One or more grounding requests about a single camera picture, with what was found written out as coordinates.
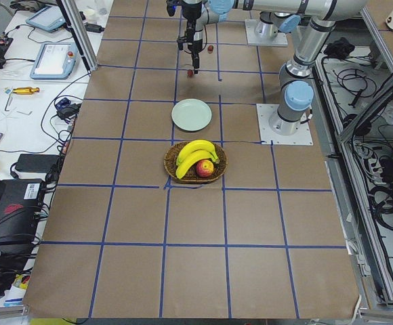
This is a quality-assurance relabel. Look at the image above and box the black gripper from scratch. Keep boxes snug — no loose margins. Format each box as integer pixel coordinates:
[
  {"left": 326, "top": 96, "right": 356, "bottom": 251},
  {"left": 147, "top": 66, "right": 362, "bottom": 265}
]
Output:
[{"left": 177, "top": 0, "right": 203, "bottom": 74}]

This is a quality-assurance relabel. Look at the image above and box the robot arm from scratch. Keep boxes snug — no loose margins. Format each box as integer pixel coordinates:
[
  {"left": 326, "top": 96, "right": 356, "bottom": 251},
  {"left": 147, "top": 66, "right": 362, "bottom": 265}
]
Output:
[
  {"left": 166, "top": 0, "right": 367, "bottom": 79},
  {"left": 268, "top": 17, "right": 335, "bottom": 136}
]

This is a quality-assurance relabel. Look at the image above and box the light green plate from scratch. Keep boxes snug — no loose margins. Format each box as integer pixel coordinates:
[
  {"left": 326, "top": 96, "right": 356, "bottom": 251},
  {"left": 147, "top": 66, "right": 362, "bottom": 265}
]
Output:
[{"left": 171, "top": 99, "right": 212, "bottom": 132}]

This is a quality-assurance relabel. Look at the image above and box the yellow banana bunch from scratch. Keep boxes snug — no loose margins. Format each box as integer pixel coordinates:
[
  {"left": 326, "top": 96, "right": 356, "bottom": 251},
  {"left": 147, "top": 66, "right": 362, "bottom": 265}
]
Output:
[{"left": 175, "top": 139, "right": 219, "bottom": 179}]

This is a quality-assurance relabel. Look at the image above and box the red apple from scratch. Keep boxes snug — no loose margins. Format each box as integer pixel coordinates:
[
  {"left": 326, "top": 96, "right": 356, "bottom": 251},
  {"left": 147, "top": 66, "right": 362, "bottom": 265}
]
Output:
[{"left": 196, "top": 159, "right": 214, "bottom": 178}]

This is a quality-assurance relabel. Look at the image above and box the wicker basket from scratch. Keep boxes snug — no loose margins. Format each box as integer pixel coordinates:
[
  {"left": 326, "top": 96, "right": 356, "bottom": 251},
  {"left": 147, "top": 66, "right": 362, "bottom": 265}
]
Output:
[{"left": 163, "top": 140, "right": 228, "bottom": 184}]

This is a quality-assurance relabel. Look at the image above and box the teach pendant near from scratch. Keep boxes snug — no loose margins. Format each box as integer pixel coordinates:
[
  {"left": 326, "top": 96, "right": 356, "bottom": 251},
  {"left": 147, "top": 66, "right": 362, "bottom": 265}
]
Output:
[{"left": 30, "top": 42, "right": 79, "bottom": 80}]

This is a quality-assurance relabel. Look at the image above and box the teach pendant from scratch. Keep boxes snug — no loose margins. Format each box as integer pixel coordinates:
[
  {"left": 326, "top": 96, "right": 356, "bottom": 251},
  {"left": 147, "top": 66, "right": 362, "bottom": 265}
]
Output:
[
  {"left": 26, "top": 5, "right": 65, "bottom": 33},
  {"left": 30, "top": 42, "right": 79, "bottom": 80}
]

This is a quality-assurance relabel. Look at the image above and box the teach pendant far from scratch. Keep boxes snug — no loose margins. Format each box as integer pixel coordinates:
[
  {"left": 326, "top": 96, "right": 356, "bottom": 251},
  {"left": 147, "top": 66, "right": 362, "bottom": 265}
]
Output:
[{"left": 26, "top": 5, "right": 65, "bottom": 33}]

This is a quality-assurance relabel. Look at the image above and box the black power adapter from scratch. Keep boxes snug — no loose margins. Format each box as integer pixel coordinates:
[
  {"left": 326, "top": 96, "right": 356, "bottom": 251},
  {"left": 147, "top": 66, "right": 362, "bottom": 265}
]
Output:
[{"left": 15, "top": 154, "right": 59, "bottom": 173}]

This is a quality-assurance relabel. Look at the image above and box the black computer box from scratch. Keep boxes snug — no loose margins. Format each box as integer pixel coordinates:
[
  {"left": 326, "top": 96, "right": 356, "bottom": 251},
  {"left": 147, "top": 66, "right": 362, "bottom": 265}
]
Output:
[{"left": 0, "top": 178, "right": 48, "bottom": 272}]

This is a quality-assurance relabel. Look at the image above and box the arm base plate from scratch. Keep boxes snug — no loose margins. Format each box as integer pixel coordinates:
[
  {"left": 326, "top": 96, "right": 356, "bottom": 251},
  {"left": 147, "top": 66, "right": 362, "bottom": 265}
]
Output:
[
  {"left": 245, "top": 19, "right": 288, "bottom": 47},
  {"left": 256, "top": 104, "right": 313, "bottom": 146}
]

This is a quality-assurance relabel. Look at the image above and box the aluminium frame post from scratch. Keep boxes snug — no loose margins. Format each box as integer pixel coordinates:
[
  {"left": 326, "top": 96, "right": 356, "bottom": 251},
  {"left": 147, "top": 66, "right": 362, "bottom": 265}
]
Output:
[{"left": 56, "top": 0, "right": 98, "bottom": 72}]

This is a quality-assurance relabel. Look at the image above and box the yellow handled tool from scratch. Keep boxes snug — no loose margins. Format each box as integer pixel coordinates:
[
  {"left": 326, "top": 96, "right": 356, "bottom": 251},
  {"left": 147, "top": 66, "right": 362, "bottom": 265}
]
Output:
[{"left": 12, "top": 87, "right": 40, "bottom": 95}]

